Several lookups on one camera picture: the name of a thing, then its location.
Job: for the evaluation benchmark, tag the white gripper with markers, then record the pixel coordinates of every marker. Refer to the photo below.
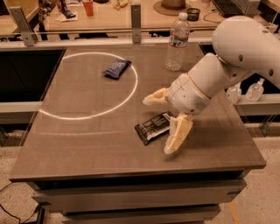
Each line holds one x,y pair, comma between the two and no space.
186,94

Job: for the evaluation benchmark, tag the black chocolate rxbar packet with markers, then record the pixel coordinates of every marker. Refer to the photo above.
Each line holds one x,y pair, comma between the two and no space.
154,127

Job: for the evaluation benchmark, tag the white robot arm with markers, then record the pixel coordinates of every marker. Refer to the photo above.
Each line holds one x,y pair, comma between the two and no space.
242,47

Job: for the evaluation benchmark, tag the blue blueberry rxbar packet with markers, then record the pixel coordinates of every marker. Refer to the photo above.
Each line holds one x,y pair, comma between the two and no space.
115,70

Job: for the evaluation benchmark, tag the small clear sanitizer bottle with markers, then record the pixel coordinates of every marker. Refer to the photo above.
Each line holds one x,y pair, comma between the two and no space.
234,93

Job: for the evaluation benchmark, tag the clear plastic water bottle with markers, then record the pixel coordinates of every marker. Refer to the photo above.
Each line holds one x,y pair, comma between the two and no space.
178,39

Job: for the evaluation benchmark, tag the grey table drawer base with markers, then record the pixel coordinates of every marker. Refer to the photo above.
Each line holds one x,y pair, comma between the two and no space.
175,199

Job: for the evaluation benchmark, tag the black mesh pen cup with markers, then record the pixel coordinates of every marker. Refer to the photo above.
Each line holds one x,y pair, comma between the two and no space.
193,14

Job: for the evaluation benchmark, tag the brown brimmed hat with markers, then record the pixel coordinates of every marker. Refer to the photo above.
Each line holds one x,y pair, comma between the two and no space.
171,7

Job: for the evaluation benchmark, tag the black computer keyboard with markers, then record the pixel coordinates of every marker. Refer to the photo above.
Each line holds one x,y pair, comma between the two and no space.
227,8

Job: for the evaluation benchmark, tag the red plastic cup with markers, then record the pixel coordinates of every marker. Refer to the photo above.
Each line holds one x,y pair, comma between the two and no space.
88,6

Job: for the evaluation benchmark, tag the grey metal bracket middle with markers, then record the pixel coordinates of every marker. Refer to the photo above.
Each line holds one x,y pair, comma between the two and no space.
135,11

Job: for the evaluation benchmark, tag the grey metal bracket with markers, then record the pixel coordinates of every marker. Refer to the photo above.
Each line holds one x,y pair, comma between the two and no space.
27,33
135,11
251,7

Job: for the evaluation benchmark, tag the grey metal bracket right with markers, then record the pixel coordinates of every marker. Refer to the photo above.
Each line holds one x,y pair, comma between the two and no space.
251,7

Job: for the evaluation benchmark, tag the grey metal bracket left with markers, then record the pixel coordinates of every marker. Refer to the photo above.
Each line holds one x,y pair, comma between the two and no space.
27,33

